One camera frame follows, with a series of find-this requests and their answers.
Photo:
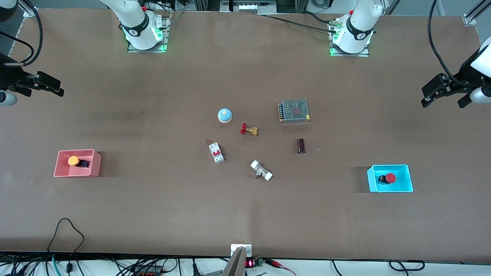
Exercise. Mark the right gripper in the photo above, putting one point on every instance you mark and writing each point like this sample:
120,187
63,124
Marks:
8,75

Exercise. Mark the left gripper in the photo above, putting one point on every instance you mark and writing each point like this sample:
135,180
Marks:
463,75

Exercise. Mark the yellow push button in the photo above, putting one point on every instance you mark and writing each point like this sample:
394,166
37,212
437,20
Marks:
73,161

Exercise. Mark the red push button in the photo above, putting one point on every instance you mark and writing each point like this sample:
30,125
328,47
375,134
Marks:
390,178

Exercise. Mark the pink plastic bin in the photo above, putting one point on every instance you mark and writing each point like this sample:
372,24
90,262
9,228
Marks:
76,172

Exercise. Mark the cyan plastic bin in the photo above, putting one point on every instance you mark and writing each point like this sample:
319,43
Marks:
389,188

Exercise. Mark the metal mesh power supply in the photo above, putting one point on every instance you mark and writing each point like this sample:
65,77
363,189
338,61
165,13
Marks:
294,110

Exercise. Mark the dark brown cylinder capacitor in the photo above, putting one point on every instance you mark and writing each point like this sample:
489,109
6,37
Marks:
301,146

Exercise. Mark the blue round bell button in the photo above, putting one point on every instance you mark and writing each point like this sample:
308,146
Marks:
225,114

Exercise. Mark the white red circuit breaker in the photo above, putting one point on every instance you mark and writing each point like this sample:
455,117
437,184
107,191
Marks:
216,152

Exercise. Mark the white metal pipe fitting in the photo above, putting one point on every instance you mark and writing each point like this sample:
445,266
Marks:
261,170

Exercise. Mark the grey control box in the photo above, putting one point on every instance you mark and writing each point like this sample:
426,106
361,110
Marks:
249,7

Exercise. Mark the orange power strip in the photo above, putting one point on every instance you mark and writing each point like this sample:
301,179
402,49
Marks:
147,271

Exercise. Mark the red alligator clip lead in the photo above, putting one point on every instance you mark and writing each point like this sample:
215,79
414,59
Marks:
278,264

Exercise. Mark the red digit display module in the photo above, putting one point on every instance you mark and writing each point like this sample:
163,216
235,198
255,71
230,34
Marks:
251,263

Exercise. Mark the aluminium corner bracket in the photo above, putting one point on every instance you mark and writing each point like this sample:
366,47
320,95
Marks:
30,11

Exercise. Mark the aluminium frame profile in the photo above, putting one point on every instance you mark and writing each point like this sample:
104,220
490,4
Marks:
470,19

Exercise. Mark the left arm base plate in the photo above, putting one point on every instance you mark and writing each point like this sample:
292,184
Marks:
364,54

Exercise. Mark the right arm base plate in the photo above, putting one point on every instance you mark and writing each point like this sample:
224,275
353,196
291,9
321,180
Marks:
132,49

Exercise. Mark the aluminium camera mount bar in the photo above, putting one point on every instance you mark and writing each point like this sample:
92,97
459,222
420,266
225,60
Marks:
236,264

